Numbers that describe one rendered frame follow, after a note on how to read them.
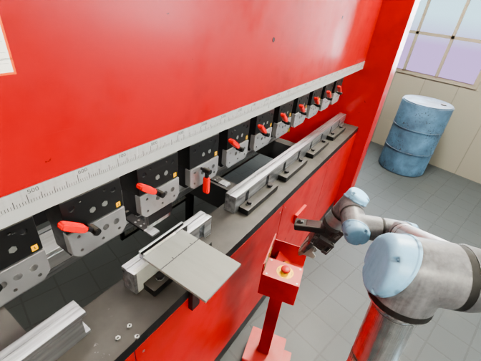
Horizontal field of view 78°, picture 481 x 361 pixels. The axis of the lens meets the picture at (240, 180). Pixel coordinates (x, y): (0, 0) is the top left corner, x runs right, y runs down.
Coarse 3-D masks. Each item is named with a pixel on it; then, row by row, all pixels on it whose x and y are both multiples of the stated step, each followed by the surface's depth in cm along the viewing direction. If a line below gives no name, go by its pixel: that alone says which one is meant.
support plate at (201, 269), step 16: (176, 240) 105; (192, 240) 105; (144, 256) 97; (160, 256) 98; (192, 256) 99; (208, 256) 100; (224, 256) 100; (176, 272) 93; (192, 272) 93; (208, 272) 94; (224, 272) 95; (192, 288) 88; (208, 288) 89
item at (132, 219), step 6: (126, 210) 112; (126, 216) 112; (132, 216) 112; (132, 222) 110; (138, 222) 110; (144, 222) 110; (144, 228) 107; (150, 228) 108; (156, 228) 108; (150, 234) 105; (156, 234) 106
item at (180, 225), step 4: (180, 224) 112; (172, 228) 109; (176, 228) 111; (180, 228) 110; (184, 228) 111; (168, 232) 108; (172, 232) 109; (176, 232) 108; (160, 236) 105; (164, 236) 106; (156, 240) 104; (160, 240) 105; (148, 244) 102; (152, 244) 102; (156, 244) 102; (144, 248) 100; (148, 248) 101; (140, 252) 98; (144, 252) 100; (140, 256) 100; (144, 260) 99
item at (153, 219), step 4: (168, 204) 99; (164, 208) 98; (168, 208) 100; (156, 212) 95; (160, 212) 97; (164, 212) 98; (168, 212) 100; (144, 216) 94; (148, 216) 93; (152, 216) 94; (156, 216) 96; (160, 216) 98; (164, 216) 101; (148, 220) 93; (152, 220) 95; (156, 220) 97; (160, 220) 100; (148, 224) 94; (152, 224) 97; (148, 228) 96
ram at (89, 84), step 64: (0, 0) 43; (64, 0) 50; (128, 0) 59; (192, 0) 72; (256, 0) 93; (320, 0) 131; (64, 64) 54; (128, 64) 64; (192, 64) 80; (256, 64) 107; (320, 64) 159; (0, 128) 49; (64, 128) 58; (128, 128) 70; (0, 192) 52; (64, 192) 63
